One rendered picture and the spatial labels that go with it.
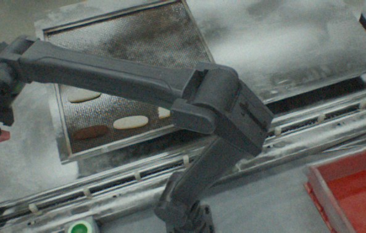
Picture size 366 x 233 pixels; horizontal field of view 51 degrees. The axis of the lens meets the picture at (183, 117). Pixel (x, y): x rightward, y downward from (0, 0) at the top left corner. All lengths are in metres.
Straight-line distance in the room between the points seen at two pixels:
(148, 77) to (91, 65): 0.10
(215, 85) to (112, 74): 0.17
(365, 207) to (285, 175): 0.21
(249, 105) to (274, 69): 0.67
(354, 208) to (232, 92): 0.61
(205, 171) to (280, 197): 0.40
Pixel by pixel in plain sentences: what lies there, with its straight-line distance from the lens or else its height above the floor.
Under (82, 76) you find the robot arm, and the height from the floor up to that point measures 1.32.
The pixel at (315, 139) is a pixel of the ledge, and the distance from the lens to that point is 1.14.
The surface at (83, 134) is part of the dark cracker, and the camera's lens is 1.12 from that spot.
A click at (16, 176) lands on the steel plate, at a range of 1.23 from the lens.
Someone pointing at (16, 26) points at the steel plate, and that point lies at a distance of 1.78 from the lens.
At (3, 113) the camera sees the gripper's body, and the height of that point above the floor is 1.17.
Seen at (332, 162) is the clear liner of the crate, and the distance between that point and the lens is 1.03.
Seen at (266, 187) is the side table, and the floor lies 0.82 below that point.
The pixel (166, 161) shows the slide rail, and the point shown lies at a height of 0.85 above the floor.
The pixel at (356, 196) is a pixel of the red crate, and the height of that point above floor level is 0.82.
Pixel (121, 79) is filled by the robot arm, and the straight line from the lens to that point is 0.61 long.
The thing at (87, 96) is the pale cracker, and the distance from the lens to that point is 1.19.
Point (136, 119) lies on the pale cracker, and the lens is 1.12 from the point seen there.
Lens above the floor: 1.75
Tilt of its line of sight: 50 degrees down
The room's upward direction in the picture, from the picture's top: 6 degrees counter-clockwise
